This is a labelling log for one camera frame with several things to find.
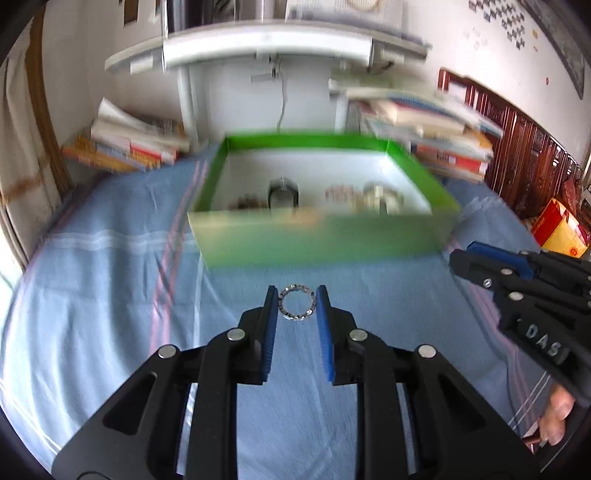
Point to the green holographic cardboard box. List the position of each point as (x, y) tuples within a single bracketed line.
[(234, 227)]

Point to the right stack of books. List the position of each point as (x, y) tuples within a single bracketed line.
[(451, 138)]

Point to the beige curtain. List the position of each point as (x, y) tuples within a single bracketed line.
[(34, 179)]

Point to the red yellow box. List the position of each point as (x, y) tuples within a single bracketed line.
[(558, 230)]

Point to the person's right hand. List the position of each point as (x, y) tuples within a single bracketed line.
[(552, 423)]

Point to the blue striped bedsheet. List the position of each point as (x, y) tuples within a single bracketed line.
[(119, 274)]

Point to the black strap wristwatch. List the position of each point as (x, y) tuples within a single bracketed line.
[(282, 193)]

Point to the white digital wristwatch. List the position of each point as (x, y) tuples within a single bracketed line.
[(381, 199)]

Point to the dark red wooden headboard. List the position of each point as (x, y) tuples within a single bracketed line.
[(530, 166)]

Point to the left stack of books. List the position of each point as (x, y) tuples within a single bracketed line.
[(120, 142)]

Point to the stack of books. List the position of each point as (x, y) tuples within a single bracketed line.
[(451, 138), (120, 142)]

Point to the white desk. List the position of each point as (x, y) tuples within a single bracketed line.
[(270, 38)]

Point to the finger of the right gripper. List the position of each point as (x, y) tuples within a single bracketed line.
[(487, 273), (516, 261)]

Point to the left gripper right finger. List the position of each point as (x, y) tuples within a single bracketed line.
[(417, 417)]

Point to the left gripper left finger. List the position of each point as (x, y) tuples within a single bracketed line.
[(176, 401)]

